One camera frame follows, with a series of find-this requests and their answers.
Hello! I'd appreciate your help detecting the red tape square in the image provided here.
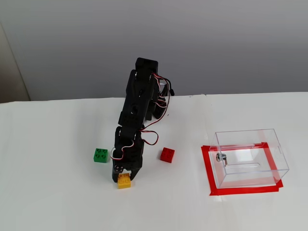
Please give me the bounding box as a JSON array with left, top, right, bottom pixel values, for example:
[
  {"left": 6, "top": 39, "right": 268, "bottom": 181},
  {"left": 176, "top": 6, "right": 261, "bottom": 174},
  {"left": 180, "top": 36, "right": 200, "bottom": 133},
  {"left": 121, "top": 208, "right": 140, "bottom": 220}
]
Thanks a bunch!
[{"left": 201, "top": 141, "right": 284, "bottom": 197}]

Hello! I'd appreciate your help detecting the green lego brick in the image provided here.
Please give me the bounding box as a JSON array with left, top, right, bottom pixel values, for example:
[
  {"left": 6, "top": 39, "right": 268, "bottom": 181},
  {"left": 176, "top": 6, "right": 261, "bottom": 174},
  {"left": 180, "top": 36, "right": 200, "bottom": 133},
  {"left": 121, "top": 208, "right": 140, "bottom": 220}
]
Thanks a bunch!
[{"left": 92, "top": 148, "right": 109, "bottom": 164}]

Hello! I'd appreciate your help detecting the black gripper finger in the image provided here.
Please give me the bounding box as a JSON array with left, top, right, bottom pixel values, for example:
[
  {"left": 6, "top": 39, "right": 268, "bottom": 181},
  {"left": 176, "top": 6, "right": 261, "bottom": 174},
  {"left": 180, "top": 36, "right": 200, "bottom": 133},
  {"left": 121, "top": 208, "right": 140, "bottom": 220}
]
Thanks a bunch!
[
  {"left": 111, "top": 164, "right": 127, "bottom": 183},
  {"left": 129, "top": 168, "right": 143, "bottom": 181}
]

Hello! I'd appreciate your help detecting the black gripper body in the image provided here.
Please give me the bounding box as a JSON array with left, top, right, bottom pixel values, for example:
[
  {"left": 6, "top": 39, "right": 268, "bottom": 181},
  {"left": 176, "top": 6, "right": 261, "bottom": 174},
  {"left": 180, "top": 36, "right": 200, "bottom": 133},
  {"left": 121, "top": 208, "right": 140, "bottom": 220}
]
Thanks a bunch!
[{"left": 112, "top": 144, "right": 145, "bottom": 171}]

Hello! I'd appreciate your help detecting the yellow lego brick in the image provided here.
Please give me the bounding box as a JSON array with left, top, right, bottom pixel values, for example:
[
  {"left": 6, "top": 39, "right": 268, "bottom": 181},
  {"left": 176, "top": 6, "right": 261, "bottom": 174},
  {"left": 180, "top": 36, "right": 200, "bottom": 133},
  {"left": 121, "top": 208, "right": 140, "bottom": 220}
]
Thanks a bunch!
[{"left": 117, "top": 173, "right": 132, "bottom": 190}]

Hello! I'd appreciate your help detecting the transparent acrylic box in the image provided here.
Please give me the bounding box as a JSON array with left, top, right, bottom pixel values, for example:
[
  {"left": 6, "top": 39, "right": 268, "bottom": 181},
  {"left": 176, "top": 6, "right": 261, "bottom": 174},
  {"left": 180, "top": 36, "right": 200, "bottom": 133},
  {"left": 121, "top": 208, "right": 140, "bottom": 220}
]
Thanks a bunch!
[{"left": 208, "top": 128, "right": 289, "bottom": 190}]

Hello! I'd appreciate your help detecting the long arm servo cable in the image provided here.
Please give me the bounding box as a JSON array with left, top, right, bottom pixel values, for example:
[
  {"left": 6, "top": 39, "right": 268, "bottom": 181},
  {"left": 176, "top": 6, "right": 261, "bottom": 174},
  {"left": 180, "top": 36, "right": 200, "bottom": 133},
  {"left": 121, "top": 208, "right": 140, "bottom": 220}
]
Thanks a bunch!
[{"left": 143, "top": 74, "right": 176, "bottom": 129}]

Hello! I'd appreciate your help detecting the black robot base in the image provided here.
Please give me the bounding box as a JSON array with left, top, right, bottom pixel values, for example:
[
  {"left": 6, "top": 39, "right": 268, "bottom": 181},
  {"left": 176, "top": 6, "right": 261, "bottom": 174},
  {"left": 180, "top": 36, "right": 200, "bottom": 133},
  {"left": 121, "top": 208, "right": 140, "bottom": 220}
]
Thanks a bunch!
[{"left": 151, "top": 96, "right": 167, "bottom": 119}]

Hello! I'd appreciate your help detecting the wrist servo cable loop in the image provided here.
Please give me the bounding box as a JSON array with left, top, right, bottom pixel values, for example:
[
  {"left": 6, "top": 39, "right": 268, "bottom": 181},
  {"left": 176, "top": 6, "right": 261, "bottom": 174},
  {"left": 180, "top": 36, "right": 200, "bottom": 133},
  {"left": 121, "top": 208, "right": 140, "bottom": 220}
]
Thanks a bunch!
[{"left": 138, "top": 129, "right": 159, "bottom": 146}]

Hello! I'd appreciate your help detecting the gripper servo cable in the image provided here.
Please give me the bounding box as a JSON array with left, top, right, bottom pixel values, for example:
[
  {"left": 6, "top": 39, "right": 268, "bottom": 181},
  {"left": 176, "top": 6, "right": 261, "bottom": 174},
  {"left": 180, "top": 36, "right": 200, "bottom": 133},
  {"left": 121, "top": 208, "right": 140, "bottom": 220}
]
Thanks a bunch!
[{"left": 110, "top": 141, "right": 135, "bottom": 162}]

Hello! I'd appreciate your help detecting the white table cover sheet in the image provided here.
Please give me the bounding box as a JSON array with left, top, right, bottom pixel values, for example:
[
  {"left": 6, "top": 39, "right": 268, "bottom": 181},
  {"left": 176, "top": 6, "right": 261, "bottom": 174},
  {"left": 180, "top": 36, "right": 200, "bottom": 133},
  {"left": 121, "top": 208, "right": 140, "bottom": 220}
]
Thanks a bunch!
[{"left": 0, "top": 92, "right": 308, "bottom": 231}]

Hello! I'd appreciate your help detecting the silver box lock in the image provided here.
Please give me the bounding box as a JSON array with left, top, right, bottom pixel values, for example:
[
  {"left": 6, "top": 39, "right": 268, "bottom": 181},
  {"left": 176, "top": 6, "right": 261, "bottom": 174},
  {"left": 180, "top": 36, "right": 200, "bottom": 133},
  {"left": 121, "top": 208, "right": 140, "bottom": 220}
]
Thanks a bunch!
[{"left": 216, "top": 153, "right": 229, "bottom": 167}]

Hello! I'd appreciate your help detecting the red lego brick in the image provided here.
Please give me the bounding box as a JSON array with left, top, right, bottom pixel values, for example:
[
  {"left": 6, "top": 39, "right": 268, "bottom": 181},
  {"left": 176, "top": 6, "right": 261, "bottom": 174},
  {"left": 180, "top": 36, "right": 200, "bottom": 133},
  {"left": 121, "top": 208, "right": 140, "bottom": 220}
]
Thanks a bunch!
[{"left": 160, "top": 147, "right": 176, "bottom": 164}]

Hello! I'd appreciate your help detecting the beige partition panel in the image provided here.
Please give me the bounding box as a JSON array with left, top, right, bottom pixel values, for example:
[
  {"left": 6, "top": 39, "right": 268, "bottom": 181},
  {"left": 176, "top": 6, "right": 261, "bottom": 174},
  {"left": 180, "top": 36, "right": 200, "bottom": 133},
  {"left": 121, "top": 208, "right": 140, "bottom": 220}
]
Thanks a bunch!
[{"left": 0, "top": 21, "right": 31, "bottom": 104}]

